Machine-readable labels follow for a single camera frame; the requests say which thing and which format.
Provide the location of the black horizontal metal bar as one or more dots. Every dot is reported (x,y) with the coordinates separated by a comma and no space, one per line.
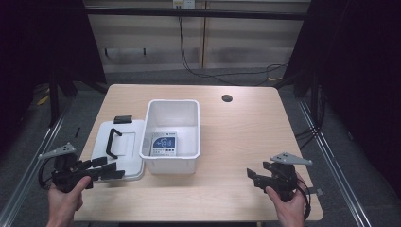
(195,13)

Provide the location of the white wall socket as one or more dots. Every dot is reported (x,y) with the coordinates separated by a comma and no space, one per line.
(183,3)

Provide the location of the yellow floor tape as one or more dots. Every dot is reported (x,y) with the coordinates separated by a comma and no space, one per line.
(43,100)

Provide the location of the dark curtain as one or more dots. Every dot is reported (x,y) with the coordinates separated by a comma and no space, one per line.
(38,41)
(362,78)

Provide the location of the metal floor rail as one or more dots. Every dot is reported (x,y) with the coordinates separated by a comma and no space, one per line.
(334,164)
(28,176)

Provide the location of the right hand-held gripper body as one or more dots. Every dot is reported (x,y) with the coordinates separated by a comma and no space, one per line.
(282,179)

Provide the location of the person's right hand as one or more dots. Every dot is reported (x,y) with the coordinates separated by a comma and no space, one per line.
(288,209)

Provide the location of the white plastic storage box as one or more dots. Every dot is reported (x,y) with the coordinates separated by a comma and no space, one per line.
(171,115)

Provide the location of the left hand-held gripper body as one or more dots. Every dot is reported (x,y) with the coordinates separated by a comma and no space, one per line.
(64,179)

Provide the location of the grey tape strip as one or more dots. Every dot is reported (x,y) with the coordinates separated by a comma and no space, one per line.
(316,191)

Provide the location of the black metal stand leg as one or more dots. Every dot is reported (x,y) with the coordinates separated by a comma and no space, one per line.
(54,101)

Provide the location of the blue and white packet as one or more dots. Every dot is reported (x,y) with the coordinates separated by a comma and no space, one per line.
(164,144)

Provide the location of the person's left hand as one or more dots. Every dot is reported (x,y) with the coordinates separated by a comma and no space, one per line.
(64,205)

